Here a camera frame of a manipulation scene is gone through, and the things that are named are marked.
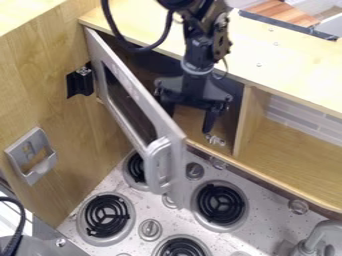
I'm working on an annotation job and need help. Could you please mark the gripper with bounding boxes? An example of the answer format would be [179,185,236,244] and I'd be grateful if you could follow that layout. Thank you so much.
[152,68,236,135]

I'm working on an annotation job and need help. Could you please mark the toy microwave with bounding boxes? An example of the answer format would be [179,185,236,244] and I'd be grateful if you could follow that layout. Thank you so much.
[84,27,248,210]

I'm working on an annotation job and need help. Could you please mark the toy stove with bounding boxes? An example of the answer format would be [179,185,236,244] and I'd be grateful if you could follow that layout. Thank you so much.
[74,149,252,256]

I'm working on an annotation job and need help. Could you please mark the tap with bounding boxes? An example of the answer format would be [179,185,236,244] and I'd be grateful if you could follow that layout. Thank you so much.
[284,219,342,256]

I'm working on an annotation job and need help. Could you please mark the black cable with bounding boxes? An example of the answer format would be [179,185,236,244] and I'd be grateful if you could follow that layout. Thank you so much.
[100,0,177,53]

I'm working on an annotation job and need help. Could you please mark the black bracket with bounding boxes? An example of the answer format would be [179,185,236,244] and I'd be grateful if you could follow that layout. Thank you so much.
[65,65,97,100]

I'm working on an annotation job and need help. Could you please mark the grey wall holder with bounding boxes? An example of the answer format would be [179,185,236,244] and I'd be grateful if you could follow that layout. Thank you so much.
[2,126,61,187]

